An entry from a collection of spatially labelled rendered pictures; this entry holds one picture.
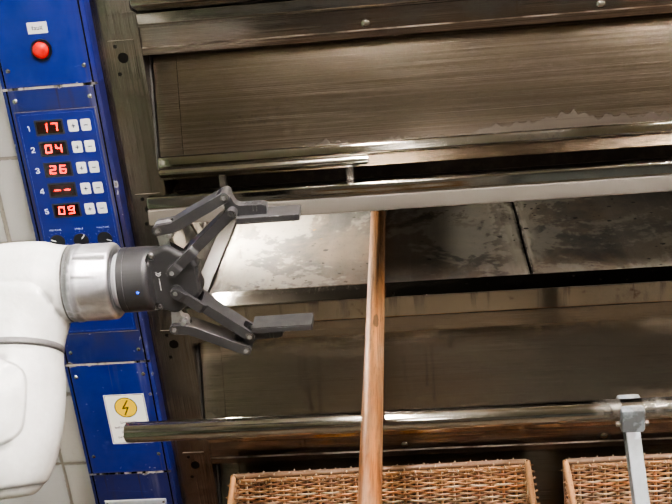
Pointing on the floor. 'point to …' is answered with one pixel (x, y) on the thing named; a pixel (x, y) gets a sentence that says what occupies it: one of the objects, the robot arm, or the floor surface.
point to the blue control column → (116, 459)
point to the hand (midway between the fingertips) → (297, 268)
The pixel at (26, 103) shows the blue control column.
